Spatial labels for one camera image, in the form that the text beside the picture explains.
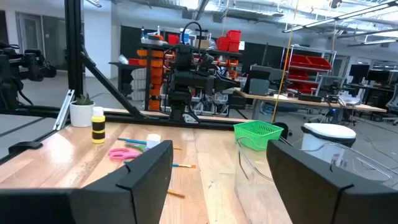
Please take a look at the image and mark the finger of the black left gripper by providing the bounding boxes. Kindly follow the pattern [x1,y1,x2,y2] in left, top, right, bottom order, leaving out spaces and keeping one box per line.
[213,73,241,94]

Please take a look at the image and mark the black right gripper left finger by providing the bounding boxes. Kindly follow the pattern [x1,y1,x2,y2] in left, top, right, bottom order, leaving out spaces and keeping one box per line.
[0,139,174,224]

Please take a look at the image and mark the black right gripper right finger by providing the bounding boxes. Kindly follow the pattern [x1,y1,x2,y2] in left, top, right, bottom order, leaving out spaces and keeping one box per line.
[266,139,398,224]

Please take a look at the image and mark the pink scissors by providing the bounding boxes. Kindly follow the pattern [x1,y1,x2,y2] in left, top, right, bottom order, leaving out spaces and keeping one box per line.
[108,147,141,161]

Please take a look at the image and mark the purple paint bottle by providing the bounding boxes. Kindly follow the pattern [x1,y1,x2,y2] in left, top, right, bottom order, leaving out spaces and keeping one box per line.
[146,133,162,151]

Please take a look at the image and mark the blue pens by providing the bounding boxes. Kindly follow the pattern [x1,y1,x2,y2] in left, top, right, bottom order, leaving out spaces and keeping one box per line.
[117,137,147,145]

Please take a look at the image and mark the yellow paint bottle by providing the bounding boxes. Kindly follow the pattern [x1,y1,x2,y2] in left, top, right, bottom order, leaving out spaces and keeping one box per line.
[91,106,106,145]

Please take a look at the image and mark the grey equipment box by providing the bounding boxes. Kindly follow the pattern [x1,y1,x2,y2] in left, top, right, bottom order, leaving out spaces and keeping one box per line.
[248,64,271,96]

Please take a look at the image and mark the orange parts bin rack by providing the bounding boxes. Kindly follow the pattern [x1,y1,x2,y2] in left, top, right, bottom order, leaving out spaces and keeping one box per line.
[136,48,175,111]

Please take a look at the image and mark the stacked red bins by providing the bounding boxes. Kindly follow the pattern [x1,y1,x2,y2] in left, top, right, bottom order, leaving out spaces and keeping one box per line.
[216,29,243,53]

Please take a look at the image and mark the green plastic basket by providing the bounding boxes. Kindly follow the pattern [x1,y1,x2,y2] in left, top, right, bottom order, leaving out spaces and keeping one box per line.
[233,119,284,152]

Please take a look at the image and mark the clear plastic bin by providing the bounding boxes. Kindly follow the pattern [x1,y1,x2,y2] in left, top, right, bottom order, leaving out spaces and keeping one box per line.
[298,141,398,191]
[234,136,295,224]

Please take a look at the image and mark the white trash can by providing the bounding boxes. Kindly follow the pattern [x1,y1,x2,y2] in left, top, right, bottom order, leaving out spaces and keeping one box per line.
[300,122,357,164]

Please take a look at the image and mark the black side table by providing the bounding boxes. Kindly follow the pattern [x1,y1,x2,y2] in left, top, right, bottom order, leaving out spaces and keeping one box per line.
[108,60,147,98]

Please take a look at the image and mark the wooden workbench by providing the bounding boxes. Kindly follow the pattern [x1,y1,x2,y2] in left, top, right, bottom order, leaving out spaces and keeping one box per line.
[233,87,387,125]

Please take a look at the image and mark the metal shelf with red bins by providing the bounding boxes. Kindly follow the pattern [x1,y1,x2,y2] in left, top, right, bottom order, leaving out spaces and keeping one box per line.
[284,46,337,96]

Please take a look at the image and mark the small black table clamp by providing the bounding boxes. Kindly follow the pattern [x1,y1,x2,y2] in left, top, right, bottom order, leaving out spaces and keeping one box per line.
[8,141,44,154]

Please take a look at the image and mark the small plant in white pot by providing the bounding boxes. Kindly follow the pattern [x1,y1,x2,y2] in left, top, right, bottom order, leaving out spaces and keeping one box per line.
[69,92,96,128]

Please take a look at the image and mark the silver aluminium bar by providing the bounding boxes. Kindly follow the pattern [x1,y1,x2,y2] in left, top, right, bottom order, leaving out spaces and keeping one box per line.
[52,89,76,131]

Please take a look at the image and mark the grey office chair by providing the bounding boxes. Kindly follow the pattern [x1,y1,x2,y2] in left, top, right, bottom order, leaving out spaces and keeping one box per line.
[382,91,398,126]

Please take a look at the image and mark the black computer monitor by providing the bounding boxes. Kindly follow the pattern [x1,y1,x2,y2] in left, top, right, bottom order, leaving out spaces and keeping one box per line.
[348,63,371,85]
[366,70,391,85]

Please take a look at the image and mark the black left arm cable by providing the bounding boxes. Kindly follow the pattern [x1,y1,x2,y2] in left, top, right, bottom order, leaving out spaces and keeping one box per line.
[181,21,203,52]

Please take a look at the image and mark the yellow cable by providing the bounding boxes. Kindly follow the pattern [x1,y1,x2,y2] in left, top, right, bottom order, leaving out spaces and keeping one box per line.
[270,0,300,124]

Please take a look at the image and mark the black aluminium table frame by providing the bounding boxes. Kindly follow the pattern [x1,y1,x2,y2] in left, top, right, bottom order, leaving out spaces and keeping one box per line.
[0,0,254,166]

